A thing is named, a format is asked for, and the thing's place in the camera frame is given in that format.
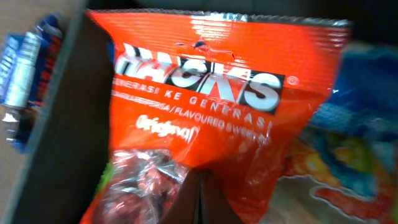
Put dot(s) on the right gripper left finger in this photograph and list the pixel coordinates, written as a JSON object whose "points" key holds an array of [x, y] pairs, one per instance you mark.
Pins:
{"points": [[184, 209]]}

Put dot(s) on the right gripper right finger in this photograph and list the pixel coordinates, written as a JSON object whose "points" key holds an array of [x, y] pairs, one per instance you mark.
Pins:
{"points": [[215, 208]]}

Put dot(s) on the red Hacks candy bag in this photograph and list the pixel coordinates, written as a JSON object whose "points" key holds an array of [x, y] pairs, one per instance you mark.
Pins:
{"points": [[221, 91]]}

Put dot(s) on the blue Oreo cookie pack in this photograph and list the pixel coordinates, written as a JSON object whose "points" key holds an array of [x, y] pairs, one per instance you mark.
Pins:
{"points": [[364, 98]]}

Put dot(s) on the dark blue snack bar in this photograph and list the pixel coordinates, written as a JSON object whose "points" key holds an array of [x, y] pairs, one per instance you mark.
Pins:
{"points": [[50, 32]]}

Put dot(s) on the Haribo worms gummy bag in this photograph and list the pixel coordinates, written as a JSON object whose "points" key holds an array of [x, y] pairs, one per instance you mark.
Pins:
{"points": [[326, 178]]}

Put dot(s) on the blue Eclipse mint pack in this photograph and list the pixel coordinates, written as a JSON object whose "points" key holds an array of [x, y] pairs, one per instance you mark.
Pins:
{"points": [[17, 73]]}

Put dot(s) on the dark green open box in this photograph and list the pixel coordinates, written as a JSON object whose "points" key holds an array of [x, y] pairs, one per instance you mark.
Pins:
{"points": [[68, 148]]}

